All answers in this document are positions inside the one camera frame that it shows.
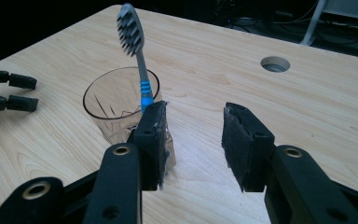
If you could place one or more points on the blue and grey toothbrush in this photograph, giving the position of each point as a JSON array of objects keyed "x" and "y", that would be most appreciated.
[{"x": 136, "y": 49}]

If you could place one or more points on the white-framed background desk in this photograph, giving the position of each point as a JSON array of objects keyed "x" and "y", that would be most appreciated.
[{"x": 313, "y": 21}]

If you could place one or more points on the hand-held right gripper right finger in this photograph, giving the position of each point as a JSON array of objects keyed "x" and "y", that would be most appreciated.
[{"x": 245, "y": 146}]

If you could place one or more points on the clear glass mug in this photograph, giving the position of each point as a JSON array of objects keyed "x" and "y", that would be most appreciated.
[{"x": 115, "y": 99}]

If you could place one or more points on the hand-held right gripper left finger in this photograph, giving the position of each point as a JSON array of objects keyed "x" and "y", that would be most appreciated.
[{"x": 151, "y": 140}]

